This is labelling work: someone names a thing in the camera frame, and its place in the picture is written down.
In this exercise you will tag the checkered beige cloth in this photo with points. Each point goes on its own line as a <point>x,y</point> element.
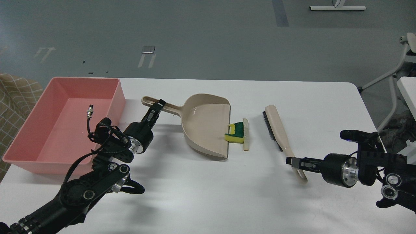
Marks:
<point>18,96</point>

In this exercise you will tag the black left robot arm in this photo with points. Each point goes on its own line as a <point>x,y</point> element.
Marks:
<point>102,171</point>

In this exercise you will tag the white beige sponge slice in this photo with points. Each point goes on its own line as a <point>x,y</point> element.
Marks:
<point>246,143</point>

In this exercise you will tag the white table foot bar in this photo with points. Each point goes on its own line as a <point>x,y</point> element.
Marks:
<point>338,8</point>

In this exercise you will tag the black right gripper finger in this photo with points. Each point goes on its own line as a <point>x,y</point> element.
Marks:
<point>290,159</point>
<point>311,166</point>

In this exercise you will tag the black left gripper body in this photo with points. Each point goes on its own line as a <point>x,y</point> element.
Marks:
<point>140,135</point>

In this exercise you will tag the yellow green sponge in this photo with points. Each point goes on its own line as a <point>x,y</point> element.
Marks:
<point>236,133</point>

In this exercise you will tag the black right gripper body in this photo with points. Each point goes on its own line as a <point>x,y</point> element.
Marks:
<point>332,168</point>

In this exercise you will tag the pink plastic bin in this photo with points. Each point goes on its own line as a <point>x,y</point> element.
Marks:
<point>54,135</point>

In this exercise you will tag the white office chair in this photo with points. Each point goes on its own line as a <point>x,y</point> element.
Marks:
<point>409,44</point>

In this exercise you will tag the beige plastic dustpan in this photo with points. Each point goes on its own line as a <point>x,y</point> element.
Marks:
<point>205,119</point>

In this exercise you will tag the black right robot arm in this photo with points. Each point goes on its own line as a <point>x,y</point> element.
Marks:
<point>370,164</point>

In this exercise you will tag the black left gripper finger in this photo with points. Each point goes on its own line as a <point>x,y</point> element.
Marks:
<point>161,104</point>
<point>152,115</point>

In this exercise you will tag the beige hand brush black bristles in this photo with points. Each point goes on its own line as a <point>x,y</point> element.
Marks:
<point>277,130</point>

